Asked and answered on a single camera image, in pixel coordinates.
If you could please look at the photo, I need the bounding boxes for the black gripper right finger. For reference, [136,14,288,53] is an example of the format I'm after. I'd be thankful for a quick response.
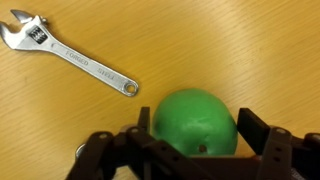
[237,108,270,155]

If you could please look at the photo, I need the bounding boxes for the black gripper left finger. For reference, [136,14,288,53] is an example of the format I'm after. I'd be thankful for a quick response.
[119,106,151,135]

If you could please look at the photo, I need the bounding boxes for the green plush toy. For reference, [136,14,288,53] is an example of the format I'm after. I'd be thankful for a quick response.
[152,89,238,156]

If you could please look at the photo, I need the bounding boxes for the silver adjustable wrench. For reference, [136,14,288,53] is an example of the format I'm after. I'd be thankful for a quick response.
[0,9,139,97]

